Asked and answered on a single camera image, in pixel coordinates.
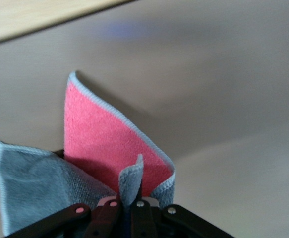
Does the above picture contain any grey and red cloth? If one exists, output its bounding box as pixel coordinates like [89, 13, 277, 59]
[0, 71, 176, 236]

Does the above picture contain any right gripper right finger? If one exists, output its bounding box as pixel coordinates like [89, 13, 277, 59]
[130, 177, 231, 238]

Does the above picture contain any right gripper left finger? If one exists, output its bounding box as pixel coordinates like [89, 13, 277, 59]
[9, 198, 121, 238]

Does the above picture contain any wooden cutting board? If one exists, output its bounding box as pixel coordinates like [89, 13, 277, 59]
[0, 0, 135, 48]

